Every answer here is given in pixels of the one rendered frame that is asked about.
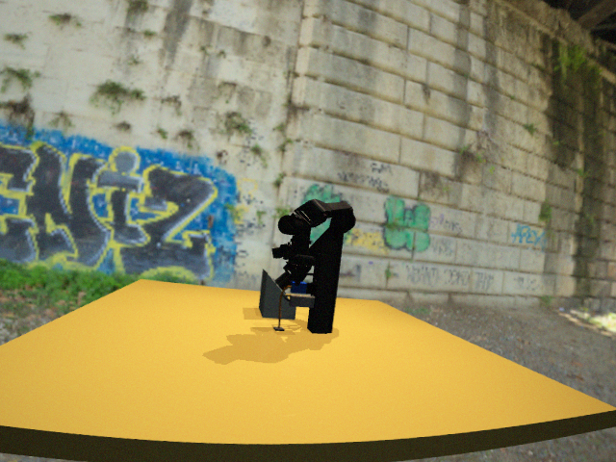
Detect black post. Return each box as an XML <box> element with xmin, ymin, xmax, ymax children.
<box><xmin>307</xmin><ymin>229</ymin><xmax>345</xmax><ymax>334</ymax></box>

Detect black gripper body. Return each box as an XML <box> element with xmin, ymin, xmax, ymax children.
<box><xmin>283</xmin><ymin>236</ymin><xmax>317</xmax><ymax>267</ymax></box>

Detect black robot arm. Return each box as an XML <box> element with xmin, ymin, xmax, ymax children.
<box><xmin>271</xmin><ymin>199</ymin><xmax>356</xmax><ymax>291</ymax></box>

